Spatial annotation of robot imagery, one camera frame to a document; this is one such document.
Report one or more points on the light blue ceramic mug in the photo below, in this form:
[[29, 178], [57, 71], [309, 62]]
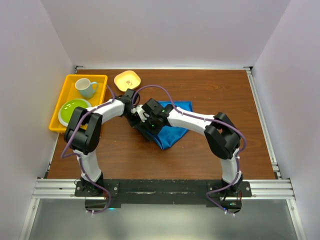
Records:
[[86, 88]]

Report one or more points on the blue cloth napkin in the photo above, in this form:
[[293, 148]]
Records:
[[168, 136]]

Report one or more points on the green plate white rim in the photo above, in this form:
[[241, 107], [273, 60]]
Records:
[[66, 111]]

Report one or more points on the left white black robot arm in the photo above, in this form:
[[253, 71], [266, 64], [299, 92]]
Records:
[[83, 132]]

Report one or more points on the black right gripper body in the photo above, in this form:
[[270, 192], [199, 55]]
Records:
[[152, 126]]

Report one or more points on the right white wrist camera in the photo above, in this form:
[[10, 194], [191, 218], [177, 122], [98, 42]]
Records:
[[139, 111]]

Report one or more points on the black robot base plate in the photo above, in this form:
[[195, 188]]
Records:
[[175, 192]]

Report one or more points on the yellow plastic tray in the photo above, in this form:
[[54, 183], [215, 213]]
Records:
[[70, 98]]

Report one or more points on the yellow square bowl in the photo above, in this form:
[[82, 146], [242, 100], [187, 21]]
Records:
[[127, 80]]

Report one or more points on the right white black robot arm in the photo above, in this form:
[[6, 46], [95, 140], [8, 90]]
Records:
[[222, 136]]

